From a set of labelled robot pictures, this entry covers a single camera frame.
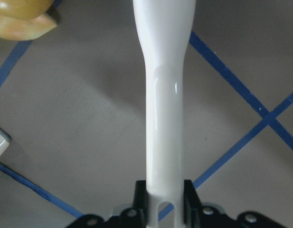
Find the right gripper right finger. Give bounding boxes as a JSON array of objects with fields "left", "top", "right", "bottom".
[{"left": 184, "top": 180, "right": 201, "bottom": 214}]

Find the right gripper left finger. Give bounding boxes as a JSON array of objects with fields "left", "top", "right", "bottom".
[{"left": 132, "top": 180, "right": 148, "bottom": 210}]

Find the white hand brush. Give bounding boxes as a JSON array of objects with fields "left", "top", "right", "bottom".
[{"left": 133, "top": 0, "right": 196, "bottom": 228}]

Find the beige bread piece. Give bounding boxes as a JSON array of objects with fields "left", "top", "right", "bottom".
[{"left": 0, "top": 14, "right": 57, "bottom": 41}]

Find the brown potato toy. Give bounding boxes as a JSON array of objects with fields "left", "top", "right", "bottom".
[{"left": 0, "top": 0, "right": 54, "bottom": 19}]

